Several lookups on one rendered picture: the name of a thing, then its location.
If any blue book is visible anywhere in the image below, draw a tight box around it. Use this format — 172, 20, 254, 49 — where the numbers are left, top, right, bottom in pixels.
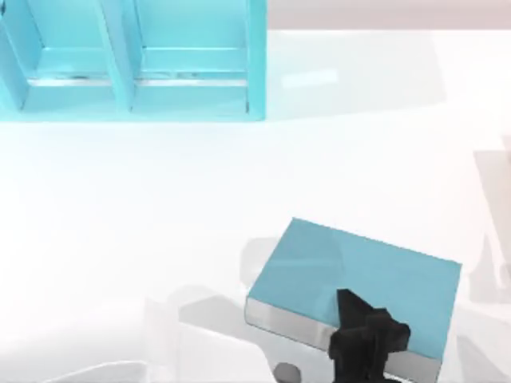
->
244, 217, 463, 378

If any light blue rack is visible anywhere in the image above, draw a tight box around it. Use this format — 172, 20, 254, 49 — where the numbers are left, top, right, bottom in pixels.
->
0, 0, 267, 123

